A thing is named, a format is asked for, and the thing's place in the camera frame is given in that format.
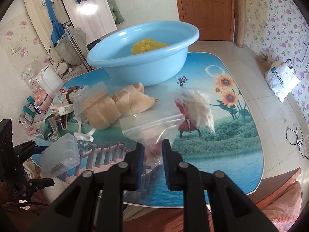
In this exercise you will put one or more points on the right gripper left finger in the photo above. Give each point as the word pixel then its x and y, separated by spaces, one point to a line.
pixel 124 176

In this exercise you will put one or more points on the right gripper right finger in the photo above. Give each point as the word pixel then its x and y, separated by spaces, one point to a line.
pixel 184 177

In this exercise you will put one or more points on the clear zip bag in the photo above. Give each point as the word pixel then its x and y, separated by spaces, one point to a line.
pixel 191 113

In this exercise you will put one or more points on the clear plastic box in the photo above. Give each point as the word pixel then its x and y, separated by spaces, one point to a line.
pixel 60 156

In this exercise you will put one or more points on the green foil packet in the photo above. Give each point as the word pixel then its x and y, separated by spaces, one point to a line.
pixel 52 123

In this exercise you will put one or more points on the clear toothpick box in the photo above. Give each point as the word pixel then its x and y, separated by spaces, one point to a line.
pixel 89 98

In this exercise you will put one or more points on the white rectangular package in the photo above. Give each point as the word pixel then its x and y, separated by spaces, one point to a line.
pixel 61 109

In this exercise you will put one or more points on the light blue plastic basin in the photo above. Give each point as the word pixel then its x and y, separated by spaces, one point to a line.
pixel 114 53

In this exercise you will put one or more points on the yellow item in basin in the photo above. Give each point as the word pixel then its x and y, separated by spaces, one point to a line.
pixel 147 45

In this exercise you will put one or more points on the white plastic shopping bag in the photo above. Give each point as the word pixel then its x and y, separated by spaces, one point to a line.
pixel 281 78

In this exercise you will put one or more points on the grey tote bag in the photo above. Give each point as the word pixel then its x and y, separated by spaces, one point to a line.
pixel 65 49

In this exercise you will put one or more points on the blue hanging bag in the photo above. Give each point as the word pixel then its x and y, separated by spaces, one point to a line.
pixel 57 28

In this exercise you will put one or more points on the metal rack pole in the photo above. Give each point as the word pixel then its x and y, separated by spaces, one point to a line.
pixel 67 25

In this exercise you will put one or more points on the wooden door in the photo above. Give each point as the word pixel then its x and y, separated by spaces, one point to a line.
pixel 215 19

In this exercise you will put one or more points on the floss box with hair tie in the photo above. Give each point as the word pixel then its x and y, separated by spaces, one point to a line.
pixel 72 94

